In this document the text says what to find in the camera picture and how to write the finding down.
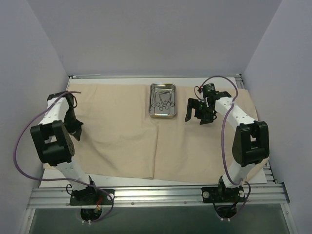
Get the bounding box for beige cloth surgical kit roll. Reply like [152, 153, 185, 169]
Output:
[68, 83, 235, 184]

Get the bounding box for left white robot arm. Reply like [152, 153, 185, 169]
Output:
[30, 91, 98, 204]

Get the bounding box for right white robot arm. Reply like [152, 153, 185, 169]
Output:
[185, 91, 270, 201]

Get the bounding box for right steel forceps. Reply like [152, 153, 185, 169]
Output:
[167, 92, 175, 107]

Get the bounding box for steel forceps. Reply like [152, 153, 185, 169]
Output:
[167, 92, 175, 107]
[151, 92, 160, 108]

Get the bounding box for steel instrument tray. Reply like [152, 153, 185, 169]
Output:
[149, 83, 177, 118]

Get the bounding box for middle steel scissors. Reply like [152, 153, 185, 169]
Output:
[158, 91, 169, 111]

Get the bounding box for left steel forceps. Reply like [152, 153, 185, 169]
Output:
[151, 92, 160, 108]

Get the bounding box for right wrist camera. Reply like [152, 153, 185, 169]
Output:
[202, 83, 216, 98]

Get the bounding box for back aluminium rail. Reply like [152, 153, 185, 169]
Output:
[69, 74, 242, 79]

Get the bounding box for aluminium rail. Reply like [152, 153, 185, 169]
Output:
[69, 74, 242, 79]
[27, 183, 290, 209]

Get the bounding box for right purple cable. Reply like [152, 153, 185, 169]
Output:
[199, 75, 252, 219]

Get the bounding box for purple cable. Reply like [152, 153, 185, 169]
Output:
[12, 90, 115, 222]
[199, 75, 252, 219]

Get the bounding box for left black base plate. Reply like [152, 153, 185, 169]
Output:
[69, 187, 115, 206]

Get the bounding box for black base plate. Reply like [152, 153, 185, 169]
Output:
[201, 186, 246, 203]
[69, 187, 115, 206]

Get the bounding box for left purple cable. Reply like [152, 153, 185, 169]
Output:
[12, 90, 115, 222]

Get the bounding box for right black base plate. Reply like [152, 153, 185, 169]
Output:
[201, 186, 246, 203]

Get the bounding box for front aluminium rail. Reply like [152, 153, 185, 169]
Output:
[27, 183, 290, 209]

